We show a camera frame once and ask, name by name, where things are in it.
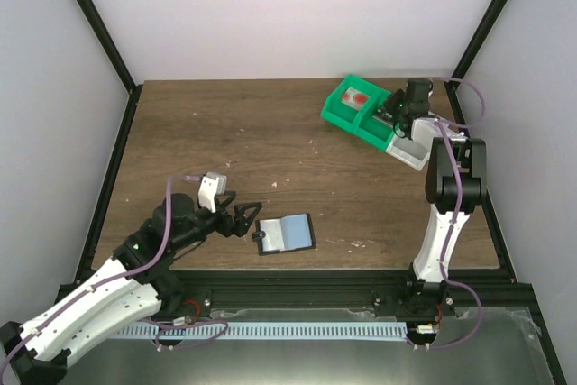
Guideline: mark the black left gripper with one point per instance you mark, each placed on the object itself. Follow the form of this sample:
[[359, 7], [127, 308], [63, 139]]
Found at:
[[227, 221]]

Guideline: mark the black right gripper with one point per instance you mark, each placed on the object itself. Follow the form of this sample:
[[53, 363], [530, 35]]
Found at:
[[398, 114]]

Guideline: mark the grey card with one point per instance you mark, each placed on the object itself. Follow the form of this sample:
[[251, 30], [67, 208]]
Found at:
[[386, 119]]

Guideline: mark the black leather card holder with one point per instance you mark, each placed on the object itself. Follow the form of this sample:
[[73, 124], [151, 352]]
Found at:
[[290, 233]]

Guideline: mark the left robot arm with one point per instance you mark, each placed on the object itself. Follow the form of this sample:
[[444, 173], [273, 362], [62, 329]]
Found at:
[[135, 283]]

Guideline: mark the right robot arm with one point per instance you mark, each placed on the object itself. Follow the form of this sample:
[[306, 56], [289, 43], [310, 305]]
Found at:
[[455, 185]]

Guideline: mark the red white card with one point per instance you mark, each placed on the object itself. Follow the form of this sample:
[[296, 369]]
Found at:
[[354, 98]]

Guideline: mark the green bin middle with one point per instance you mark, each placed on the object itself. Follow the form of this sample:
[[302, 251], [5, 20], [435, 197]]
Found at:
[[370, 129]]

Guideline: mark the green bin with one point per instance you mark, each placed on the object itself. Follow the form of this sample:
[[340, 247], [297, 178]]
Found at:
[[370, 129], [341, 115]]

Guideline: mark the green bin far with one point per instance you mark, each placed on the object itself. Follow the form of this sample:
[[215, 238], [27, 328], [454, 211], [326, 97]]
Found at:
[[341, 115]]

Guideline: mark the white translucent bin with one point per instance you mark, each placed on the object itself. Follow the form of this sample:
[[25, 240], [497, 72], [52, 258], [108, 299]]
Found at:
[[414, 154]]

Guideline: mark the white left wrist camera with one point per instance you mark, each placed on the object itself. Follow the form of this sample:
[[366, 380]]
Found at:
[[212, 185]]

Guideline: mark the light blue slotted cable duct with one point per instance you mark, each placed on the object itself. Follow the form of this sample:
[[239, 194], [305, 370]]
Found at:
[[274, 331]]

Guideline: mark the black right frame post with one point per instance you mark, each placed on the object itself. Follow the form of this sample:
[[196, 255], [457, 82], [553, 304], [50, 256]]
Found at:
[[481, 33]]

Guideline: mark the black frame post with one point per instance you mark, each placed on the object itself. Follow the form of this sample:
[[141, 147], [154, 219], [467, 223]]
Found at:
[[481, 33], [98, 27]]

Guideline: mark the black aluminium front rail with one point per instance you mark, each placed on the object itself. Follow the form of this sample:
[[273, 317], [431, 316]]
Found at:
[[389, 293]]

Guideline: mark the black left frame post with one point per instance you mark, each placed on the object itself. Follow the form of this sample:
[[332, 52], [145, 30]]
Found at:
[[98, 27]]

